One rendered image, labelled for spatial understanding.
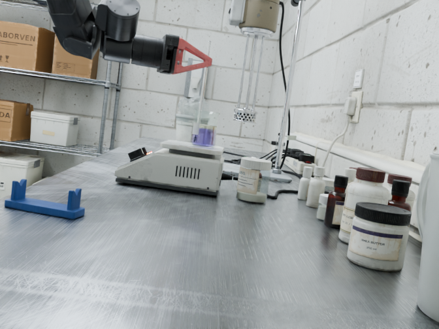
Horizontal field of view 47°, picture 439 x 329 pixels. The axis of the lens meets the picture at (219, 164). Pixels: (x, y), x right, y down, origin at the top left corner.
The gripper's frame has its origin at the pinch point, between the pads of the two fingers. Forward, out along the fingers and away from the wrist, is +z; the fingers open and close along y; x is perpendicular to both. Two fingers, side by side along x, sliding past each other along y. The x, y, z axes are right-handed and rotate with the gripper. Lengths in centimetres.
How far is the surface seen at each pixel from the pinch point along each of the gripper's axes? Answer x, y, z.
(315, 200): 23.5, -8.7, 23.2
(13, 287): 26, -56, -23
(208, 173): 20.9, -6.9, 2.0
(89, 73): -2, 217, -31
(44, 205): 24.7, -30.2, -24.2
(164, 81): -5, 243, 16
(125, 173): 23.4, -2.9, -13.0
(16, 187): 23.0, -28.9, -28.1
